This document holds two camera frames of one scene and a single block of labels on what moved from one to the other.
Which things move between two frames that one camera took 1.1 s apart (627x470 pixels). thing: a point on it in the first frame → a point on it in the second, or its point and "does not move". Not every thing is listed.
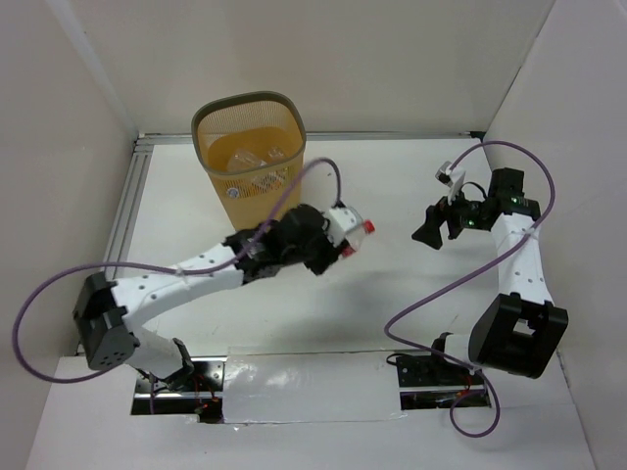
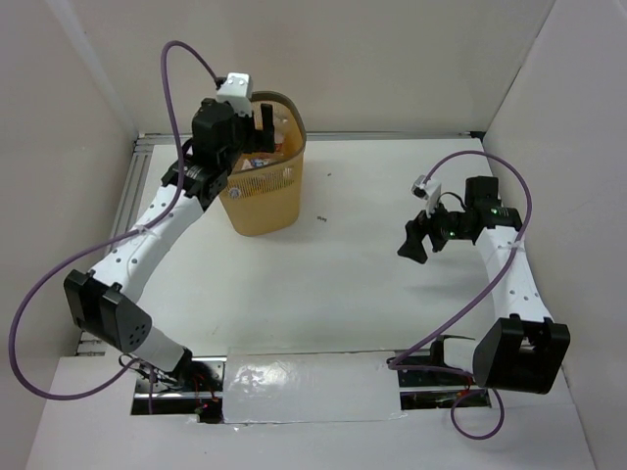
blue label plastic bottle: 233,193 does not move
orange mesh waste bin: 252,144 does not move
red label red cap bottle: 354,237 → 280,127
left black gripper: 326,256 → 251,131
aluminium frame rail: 142,148 does not move
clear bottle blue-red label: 244,161 does not move
